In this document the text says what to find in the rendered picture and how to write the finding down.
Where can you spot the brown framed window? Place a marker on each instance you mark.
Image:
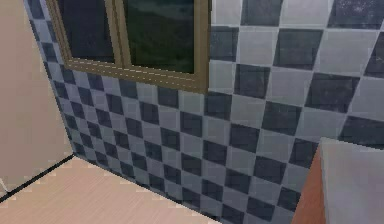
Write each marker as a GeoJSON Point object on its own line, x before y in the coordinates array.
{"type": "Point", "coordinates": [160, 36]}

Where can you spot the orange cabinet with grey top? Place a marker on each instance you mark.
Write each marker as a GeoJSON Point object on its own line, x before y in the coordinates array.
{"type": "Point", "coordinates": [350, 186]}

